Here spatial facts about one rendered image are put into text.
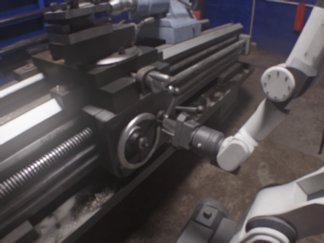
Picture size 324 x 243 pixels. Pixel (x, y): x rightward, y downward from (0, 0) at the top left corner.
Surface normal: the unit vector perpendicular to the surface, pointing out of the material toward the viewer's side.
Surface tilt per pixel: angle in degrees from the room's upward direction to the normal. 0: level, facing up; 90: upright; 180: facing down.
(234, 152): 81
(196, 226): 0
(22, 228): 0
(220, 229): 0
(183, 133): 71
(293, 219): 90
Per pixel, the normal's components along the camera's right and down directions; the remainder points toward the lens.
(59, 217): -0.04, -0.82
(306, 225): -0.54, 0.50
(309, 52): -0.65, 0.29
